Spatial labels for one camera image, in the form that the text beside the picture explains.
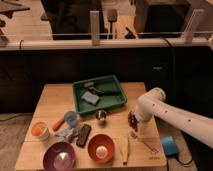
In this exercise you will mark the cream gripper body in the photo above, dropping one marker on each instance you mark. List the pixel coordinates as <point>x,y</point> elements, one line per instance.
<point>142,128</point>

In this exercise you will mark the dark red grape bunch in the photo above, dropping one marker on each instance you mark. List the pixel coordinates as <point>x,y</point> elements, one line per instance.
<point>133,123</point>

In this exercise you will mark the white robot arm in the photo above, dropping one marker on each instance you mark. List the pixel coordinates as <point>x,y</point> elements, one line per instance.
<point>152,103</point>

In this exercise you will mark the red bowl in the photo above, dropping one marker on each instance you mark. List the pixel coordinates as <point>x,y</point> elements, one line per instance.
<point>101,140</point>

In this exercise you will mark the white egg in bowl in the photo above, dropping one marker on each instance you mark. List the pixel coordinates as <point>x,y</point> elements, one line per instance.
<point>101,152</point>

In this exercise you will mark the purple bowl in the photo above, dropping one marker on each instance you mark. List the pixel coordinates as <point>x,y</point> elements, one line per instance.
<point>59,157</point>

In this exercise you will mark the metal fork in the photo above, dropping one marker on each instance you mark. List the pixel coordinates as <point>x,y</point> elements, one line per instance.
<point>135,136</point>

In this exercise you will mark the wooden spatula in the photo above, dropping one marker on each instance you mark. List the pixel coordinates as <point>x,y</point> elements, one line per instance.
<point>124,148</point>

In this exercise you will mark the small metal cup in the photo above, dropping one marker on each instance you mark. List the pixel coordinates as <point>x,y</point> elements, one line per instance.
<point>101,117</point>

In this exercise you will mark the black remote control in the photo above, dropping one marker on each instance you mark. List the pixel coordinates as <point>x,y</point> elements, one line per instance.
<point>83,135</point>

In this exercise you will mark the green plastic tray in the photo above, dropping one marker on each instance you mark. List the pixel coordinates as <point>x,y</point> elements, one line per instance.
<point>106,102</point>

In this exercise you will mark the blue sponge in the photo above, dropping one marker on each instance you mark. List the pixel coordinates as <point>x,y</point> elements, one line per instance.
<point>90,98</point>

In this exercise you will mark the dark brush in tray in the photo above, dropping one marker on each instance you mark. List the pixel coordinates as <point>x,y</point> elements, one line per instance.
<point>91,87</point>

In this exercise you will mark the blue plastic cup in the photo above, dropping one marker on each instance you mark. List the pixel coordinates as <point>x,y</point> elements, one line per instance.
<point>70,118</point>

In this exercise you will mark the orange carrot toy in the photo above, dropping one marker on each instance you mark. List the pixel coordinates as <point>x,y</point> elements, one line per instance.
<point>57,125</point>

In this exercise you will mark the orange and white cup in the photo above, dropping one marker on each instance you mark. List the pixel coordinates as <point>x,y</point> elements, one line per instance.
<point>40,131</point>

